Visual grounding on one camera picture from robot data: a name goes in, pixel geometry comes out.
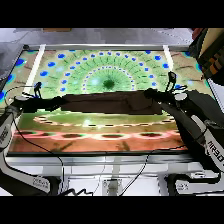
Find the heap of clothes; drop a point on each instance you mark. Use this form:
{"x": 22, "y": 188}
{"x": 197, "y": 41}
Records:
{"x": 210, "y": 53}

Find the brown garment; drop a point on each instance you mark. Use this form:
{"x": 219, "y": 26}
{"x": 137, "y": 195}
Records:
{"x": 110, "y": 102}

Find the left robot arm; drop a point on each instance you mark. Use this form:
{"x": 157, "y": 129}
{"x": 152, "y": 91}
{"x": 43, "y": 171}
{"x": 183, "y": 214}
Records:
{"x": 20, "y": 106}

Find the silver frame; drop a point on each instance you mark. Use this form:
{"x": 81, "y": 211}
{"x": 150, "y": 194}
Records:
{"x": 110, "y": 166}

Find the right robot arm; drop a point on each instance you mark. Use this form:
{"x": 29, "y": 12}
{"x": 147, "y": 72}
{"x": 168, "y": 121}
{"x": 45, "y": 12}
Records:
{"x": 200, "y": 126}

